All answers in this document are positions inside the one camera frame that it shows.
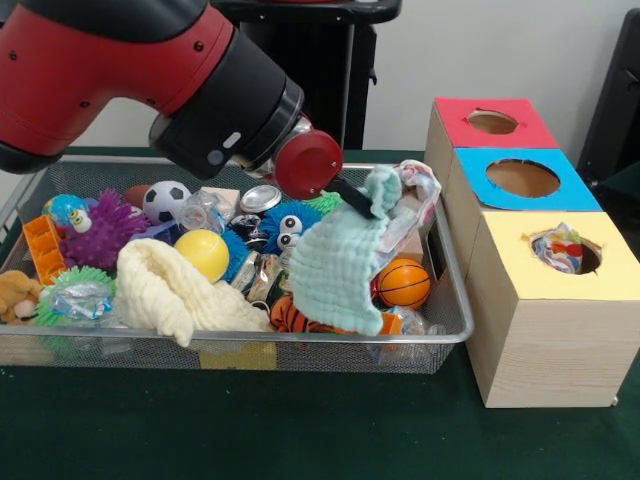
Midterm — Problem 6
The purple spiky toy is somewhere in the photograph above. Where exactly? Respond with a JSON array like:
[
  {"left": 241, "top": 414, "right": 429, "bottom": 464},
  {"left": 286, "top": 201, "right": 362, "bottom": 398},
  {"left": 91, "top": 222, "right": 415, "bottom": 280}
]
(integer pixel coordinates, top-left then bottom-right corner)
[{"left": 59, "top": 188, "right": 151, "bottom": 271}]

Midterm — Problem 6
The shallow clear mesh bin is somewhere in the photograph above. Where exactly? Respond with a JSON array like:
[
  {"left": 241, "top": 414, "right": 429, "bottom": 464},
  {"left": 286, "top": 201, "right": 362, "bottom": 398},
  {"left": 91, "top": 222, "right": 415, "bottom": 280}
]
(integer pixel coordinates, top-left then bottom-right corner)
[{"left": 0, "top": 154, "right": 475, "bottom": 375}]

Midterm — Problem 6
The green spiky ball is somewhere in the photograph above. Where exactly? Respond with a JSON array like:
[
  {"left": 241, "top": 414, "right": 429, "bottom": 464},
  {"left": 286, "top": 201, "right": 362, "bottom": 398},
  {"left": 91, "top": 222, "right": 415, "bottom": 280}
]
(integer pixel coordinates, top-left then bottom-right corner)
[{"left": 33, "top": 264, "right": 119, "bottom": 329}]

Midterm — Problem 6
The wooden box with three holes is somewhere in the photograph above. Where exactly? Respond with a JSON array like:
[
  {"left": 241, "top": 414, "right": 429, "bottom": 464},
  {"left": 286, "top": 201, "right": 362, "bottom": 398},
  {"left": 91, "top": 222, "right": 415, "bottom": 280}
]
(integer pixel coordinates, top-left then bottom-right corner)
[{"left": 423, "top": 96, "right": 640, "bottom": 409}]

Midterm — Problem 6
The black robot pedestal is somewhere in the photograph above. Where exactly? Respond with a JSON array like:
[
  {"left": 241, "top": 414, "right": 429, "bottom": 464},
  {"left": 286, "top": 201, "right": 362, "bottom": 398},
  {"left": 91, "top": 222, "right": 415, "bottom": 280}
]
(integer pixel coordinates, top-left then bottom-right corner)
[{"left": 214, "top": 0, "right": 404, "bottom": 150}]

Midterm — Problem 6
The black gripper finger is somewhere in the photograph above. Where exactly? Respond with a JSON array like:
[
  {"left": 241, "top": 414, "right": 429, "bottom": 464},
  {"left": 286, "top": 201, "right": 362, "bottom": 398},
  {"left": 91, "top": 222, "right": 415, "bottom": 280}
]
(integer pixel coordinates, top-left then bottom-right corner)
[{"left": 327, "top": 177, "right": 376, "bottom": 220}]

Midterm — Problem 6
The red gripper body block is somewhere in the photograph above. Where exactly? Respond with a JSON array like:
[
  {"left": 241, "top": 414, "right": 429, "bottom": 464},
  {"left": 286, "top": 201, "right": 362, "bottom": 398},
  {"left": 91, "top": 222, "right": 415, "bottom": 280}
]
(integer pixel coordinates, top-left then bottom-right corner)
[{"left": 273, "top": 128, "right": 345, "bottom": 200}]

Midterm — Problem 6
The blue spiky toy with eyes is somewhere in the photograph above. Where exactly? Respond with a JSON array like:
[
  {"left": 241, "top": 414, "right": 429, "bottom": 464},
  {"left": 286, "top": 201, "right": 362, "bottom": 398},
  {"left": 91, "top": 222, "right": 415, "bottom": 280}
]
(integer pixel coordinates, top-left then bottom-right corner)
[{"left": 262, "top": 200, "right": 314, "bottom": 254}]

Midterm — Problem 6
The cream knitted cloth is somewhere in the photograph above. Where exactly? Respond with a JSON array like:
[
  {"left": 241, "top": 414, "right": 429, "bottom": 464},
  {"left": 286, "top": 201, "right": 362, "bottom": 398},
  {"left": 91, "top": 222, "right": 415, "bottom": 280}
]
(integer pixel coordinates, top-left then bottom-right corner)
[{"left": 114, "top": 238, "right": 276, "bottom": 349}]

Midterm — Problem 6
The green spiky toy with eyes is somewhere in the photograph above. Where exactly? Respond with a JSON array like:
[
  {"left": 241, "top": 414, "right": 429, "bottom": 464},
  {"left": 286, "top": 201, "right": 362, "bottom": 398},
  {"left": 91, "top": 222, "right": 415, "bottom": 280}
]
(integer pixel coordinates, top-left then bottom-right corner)
[{"left": 317, "top": 191, "right": 347, "bottom": 217}]

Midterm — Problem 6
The black and white soccer ball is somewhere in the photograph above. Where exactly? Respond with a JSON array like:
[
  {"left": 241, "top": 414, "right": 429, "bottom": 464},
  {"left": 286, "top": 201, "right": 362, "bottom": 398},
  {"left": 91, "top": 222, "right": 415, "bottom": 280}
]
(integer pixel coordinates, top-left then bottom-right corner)
[{"left": 143, "top": 179, "right": 193, "bottom": 225}]

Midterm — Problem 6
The orange basketball toy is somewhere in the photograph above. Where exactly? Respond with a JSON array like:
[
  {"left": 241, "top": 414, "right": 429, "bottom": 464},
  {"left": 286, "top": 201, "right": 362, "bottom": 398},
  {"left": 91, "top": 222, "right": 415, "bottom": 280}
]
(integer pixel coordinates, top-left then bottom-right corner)
[{"left": 376, "top": 258, "right": 432, "bottom": 310}]

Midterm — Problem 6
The orange tiger plush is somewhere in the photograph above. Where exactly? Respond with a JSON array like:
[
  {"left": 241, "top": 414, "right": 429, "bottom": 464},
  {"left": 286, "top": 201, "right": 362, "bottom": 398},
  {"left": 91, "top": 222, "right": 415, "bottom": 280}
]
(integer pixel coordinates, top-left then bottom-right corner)
[{"left": 270, "top": 294, "right": 351, "bottom": 335}]

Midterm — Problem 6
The multicolour dotted cloth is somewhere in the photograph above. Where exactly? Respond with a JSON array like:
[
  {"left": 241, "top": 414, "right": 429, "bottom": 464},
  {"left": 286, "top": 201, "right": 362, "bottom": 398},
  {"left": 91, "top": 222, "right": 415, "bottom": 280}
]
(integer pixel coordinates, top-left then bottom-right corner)
[
  {"left": 532, "top": 222, "right": 586, "bottom": 274},
  {"left": 377, "top": 159, "right": 444, "bottom": 256}
]

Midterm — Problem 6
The dark green side table cloth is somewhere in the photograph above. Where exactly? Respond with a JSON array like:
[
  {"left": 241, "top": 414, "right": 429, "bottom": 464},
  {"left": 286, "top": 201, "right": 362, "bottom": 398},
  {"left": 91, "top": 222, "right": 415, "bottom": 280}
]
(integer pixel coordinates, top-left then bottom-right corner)
[{"left": 595, "top": 167, "right": 640, "bottom": 211}]

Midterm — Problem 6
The yellow ball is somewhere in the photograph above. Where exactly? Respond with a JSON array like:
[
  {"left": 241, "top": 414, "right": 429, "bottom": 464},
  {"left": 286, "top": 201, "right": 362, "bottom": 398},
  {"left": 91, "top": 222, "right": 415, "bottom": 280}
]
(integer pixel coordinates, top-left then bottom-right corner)
[{"left": 172, "top": 229, "right": 230, "bottom": 282}]

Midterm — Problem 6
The mint green knitted cloth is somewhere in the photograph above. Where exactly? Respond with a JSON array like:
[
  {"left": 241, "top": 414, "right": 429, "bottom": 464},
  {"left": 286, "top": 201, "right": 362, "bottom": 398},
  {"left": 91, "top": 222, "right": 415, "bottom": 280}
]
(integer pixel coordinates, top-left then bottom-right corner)
[{"left": 288, "top": 164, "right": 404, "bottom": 337}]

